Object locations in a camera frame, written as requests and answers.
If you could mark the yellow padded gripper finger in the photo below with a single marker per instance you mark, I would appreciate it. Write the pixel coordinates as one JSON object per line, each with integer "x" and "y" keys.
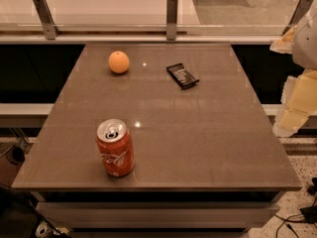
{"x": 298, "y": 102}
{"x": 284, "y": 45}

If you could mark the black rxbar chocolate bar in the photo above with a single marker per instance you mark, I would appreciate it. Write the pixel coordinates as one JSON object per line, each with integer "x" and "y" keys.
{"x": 182, "y": 76}

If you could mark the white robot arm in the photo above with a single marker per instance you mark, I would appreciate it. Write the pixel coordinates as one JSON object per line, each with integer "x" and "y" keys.
{"x": 304, "y": 51}

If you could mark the grey table with drawer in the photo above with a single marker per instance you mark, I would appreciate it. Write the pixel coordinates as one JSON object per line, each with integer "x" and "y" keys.
{"x": 205, "y": 156}

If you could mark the orange fruit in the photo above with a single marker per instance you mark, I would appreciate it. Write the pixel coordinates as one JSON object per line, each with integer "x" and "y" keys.
{"x": 118, "y": 62}

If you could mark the red coca-cola can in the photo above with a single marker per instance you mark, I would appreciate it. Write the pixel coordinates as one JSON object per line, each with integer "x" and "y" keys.
{"x": 115, "y": 146}

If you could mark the dark equipment at left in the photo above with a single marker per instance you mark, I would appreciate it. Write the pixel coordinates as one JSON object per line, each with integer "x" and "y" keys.
{"x": 15, "y": 156}

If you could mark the right metal railing bracket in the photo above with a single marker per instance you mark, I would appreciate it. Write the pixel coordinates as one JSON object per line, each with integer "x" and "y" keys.
{"x": 301, "y": 9}

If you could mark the metal railing bracket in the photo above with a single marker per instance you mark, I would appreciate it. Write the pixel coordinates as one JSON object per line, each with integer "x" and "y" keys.
{"x": 45, "y": 16}
{"x": 301, "y": 9}
{"x": 171, "y": 19}

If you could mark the middle metal railing bracket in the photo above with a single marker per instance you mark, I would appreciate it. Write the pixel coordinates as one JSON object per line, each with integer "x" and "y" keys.
{"x": 171, "y": 19}

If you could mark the left metal railing bracket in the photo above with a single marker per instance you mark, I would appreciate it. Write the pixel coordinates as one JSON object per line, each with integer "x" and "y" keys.
{"x": 45, "y": 16}

